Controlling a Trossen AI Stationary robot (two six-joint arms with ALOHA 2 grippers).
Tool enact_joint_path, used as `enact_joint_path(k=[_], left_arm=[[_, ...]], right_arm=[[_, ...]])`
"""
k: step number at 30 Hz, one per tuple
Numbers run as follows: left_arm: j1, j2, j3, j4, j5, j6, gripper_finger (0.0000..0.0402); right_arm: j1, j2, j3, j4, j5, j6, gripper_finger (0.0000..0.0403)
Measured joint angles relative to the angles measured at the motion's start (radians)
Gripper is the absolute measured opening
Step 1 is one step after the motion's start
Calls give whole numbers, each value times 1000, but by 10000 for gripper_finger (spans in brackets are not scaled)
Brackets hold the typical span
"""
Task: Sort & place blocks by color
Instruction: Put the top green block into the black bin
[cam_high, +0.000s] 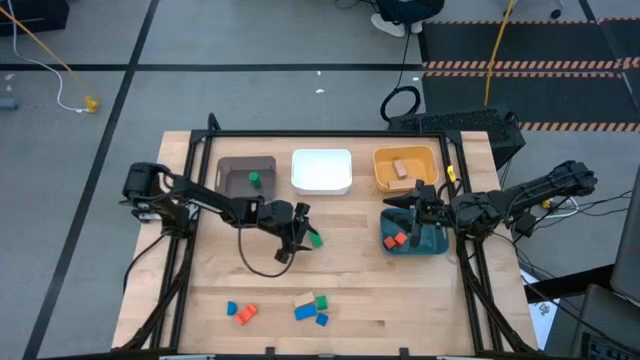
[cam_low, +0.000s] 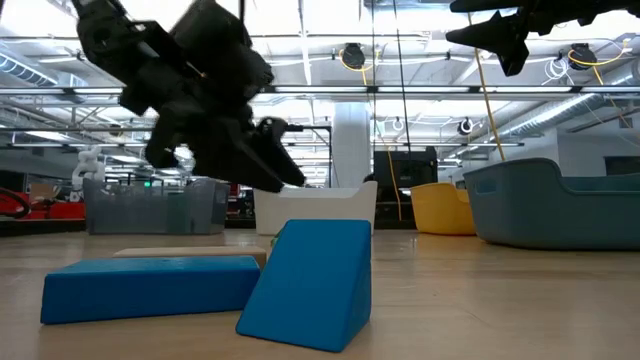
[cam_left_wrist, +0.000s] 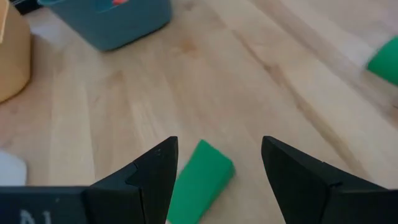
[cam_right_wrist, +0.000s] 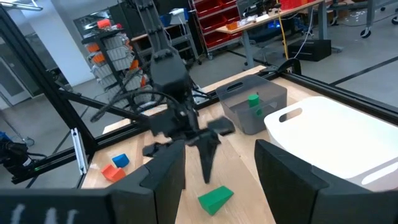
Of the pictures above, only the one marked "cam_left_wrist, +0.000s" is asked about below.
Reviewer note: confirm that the green half-cylinder block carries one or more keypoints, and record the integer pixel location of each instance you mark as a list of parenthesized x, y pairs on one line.
[(387, 62)]

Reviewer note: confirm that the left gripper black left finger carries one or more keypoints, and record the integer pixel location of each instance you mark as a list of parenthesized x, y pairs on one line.
[(149, 193)]

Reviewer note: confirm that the teal plastic bin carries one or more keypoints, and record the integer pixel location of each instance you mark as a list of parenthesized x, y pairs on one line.
[(124, 28)]

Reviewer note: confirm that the white plastic bin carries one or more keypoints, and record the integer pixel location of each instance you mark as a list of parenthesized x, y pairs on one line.
[(11, 169)]

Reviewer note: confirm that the yellow plastic bin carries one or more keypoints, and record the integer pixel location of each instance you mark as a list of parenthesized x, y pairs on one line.
[(14, 56)]

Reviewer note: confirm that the red block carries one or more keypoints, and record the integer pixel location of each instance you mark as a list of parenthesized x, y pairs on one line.
[(119, 2)]

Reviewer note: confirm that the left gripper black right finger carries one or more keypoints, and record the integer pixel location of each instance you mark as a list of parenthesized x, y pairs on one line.
[(311, 193)]

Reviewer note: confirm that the green rectangular block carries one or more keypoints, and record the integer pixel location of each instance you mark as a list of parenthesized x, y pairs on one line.
[(202, 180)]

